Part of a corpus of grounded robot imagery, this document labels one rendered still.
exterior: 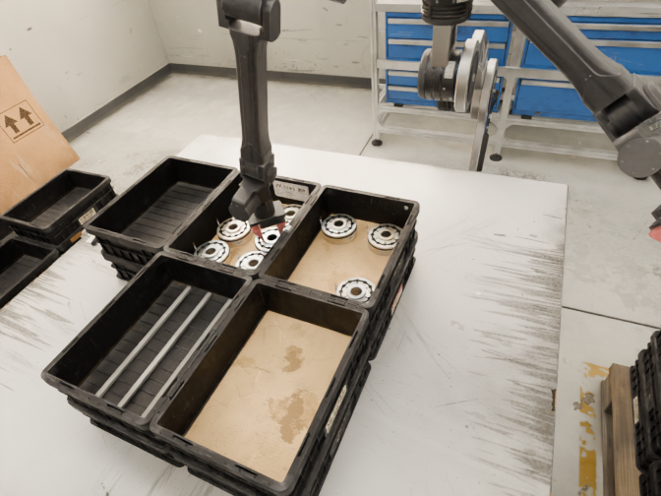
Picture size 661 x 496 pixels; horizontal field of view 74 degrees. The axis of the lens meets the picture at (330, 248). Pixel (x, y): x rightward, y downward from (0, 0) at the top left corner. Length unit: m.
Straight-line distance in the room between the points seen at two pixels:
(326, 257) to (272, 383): 0.40
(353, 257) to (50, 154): 3.05
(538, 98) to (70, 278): 2.56
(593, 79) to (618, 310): 1.70
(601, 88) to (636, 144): 0.11
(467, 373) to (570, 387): 0.95
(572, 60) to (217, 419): 0.91
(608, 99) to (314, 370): 0.75
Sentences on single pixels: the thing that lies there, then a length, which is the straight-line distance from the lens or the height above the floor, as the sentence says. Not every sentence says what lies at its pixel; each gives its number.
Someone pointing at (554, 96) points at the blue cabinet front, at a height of 0.45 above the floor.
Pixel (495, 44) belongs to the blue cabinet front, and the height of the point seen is 0.73.
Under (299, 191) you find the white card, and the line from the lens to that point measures 1.38.
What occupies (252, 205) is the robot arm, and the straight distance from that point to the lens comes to 1.10.
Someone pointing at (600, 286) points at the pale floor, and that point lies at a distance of 2.46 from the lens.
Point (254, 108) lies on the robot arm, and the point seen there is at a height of 1.29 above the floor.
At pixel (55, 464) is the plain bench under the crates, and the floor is 0.70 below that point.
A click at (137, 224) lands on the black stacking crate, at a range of 1.56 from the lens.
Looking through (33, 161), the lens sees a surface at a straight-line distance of 3.88.
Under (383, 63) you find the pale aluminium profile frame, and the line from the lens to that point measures 3.00.
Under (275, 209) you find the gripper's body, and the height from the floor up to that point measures 0.96.
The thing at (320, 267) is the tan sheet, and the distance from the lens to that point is 1.21.
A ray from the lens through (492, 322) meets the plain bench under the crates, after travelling 1.28.
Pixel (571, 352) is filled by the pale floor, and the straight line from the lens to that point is 2.17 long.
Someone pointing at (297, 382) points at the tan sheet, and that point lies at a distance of 1.01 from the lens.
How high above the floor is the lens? 1.70
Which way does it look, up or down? 44 degrees down
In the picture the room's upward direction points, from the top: 8 degrees counter-clockwise
